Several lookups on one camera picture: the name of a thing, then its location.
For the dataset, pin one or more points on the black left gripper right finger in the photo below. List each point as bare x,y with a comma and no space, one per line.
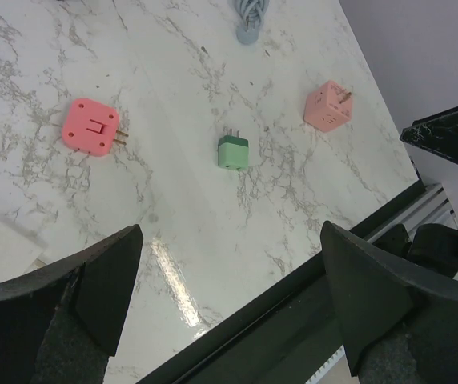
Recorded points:
398,320

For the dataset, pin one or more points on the green cube plug adapter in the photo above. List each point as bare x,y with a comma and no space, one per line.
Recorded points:
233,152

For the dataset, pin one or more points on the coral flat square adapter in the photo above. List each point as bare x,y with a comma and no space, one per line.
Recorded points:
92,128

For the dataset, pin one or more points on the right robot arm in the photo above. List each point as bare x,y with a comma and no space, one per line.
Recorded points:
434,247

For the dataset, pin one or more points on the pink cube socket adapter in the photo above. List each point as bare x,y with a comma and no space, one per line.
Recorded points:
329,107

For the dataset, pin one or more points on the white charger adapter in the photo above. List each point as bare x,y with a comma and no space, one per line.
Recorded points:
20,253

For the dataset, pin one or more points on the blue round power strip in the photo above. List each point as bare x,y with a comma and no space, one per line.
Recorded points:
251,13

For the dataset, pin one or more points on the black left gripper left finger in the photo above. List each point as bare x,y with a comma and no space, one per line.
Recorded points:
63,322

